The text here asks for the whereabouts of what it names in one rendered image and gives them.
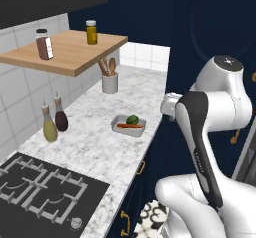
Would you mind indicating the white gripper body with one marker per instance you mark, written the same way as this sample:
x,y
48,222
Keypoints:
x,y
169,104

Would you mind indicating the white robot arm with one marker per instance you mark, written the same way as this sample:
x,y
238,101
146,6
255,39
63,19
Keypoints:
x,y
226,95

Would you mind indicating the orange carrot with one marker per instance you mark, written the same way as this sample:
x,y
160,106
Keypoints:
x,y
130,126

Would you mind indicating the grey vegetable container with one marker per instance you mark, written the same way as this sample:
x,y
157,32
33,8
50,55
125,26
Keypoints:
x,y
130,131

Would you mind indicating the white utensil pot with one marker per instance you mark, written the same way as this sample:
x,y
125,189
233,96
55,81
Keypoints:
x,y
110,83

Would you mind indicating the wooden spoon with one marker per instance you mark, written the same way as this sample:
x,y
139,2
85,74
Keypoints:
x,y
112,65

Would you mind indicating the wooden utensil stick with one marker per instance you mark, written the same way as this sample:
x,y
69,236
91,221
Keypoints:
x,y
103,67

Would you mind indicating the dark blue base cabinets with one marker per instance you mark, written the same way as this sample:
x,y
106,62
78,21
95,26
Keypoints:
x,y
146,188

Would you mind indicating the dark blue fridge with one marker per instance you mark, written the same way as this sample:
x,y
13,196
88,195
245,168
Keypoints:
x,y
206,22

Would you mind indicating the grey appliance door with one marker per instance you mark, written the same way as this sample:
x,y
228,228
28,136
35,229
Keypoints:
x,y
248,158

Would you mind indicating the yellow jar with pale lid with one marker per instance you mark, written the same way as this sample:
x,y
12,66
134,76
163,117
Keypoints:
x,y
92,33

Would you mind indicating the dark vinegar bottle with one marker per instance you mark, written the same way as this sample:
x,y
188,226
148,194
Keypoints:
x,y
61,120

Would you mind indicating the yellow oil bottle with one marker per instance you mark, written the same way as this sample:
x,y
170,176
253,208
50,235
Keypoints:
x,y
50,130

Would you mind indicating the brown spice jar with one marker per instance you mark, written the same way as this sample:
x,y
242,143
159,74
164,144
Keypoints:
x,y
44,45

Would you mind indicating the silver hob knob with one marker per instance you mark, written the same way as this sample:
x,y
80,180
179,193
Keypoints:
x,y
76,223

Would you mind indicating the black gas hob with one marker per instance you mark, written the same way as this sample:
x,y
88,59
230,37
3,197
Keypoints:
x,y
43,188

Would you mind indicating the wooden wall shelf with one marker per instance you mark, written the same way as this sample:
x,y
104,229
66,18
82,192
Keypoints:
x,y
76,52

